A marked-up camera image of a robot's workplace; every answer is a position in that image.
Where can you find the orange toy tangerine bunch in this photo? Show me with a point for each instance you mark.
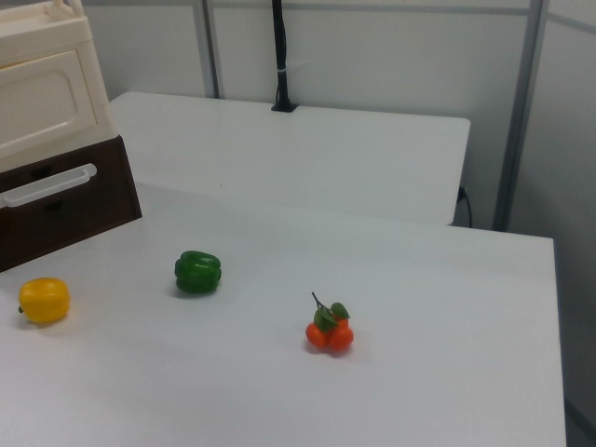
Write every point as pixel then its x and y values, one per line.
pixel 331 331

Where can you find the grey metal partition post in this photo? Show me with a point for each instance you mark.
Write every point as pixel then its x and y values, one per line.
pixel 207 46
pixel 519 116

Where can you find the yellow toy bell pepper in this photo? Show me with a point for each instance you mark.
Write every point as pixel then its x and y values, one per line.
pixel 45 300

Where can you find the cream cabinet door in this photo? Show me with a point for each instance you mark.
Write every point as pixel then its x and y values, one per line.
pixel 42 102

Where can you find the black camera stand pole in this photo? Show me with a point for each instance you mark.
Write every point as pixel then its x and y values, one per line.
pixel 281 60

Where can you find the green toy bell pepper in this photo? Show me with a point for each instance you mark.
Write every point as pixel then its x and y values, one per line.
pixel 197 272

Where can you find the cream toy kitchen cabinet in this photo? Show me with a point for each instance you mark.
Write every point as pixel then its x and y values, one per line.
pixel 90 93

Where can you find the brown toy drawer base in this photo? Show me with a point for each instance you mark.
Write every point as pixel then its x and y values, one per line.
pixel 100 195

